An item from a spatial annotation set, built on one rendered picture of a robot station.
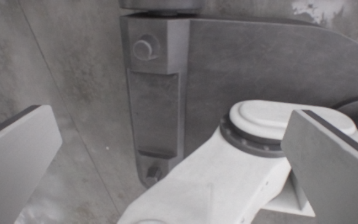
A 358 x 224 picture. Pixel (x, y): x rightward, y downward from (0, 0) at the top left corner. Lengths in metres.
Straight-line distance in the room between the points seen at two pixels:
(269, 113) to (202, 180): 0.16
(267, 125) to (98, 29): 0.57
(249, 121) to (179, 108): 0.20
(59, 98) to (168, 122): 0.54
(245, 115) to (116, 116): 0.57
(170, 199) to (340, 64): 0.41
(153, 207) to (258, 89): 0.35
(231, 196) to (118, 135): 0.66
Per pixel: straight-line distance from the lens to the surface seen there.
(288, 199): 0.49
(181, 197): 0.25
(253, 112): 0.37
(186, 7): 0.44
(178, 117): 0.50
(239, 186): 0.30
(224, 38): 0.45
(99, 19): 0.72
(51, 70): 0.89
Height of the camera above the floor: 0.61
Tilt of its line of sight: 58 degrees down
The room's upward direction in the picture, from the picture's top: 158 degrees counter-clockwise
